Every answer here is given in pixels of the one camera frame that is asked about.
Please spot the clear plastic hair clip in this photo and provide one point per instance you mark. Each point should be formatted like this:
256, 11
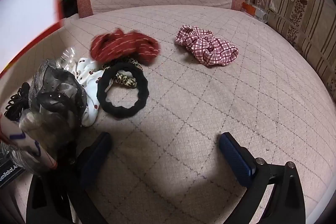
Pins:
65, 56

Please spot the black pleated scrunchie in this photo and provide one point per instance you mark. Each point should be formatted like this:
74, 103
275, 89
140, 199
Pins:
139, 98

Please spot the grey organza scrunchie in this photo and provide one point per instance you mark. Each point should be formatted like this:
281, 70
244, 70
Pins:
57, 92

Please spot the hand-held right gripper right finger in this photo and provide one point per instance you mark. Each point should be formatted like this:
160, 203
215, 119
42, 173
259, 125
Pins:
236, 158

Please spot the clear plastic bag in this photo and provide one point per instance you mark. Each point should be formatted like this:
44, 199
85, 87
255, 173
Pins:
26, 141

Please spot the dark red striped scrunchie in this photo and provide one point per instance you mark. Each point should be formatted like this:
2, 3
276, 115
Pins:
123, 43

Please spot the red plaid scrunchie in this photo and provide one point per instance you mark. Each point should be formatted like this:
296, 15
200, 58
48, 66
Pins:
207, 45

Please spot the orange and clear plastic item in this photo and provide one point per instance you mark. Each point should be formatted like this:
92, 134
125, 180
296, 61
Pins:
249, 8

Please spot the black hair claw clip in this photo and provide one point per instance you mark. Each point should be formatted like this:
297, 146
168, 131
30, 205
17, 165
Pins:
15, 103

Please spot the white cherry print scrunchie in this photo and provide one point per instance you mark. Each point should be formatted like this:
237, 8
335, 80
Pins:
89, 74

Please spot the striped floral cushion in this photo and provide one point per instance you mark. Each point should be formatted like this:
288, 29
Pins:
302, 16

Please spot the leopard print scrunchie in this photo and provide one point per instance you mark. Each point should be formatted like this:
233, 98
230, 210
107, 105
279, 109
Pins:
126, 80

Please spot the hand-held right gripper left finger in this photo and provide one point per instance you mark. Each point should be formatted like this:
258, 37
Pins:
97, 153

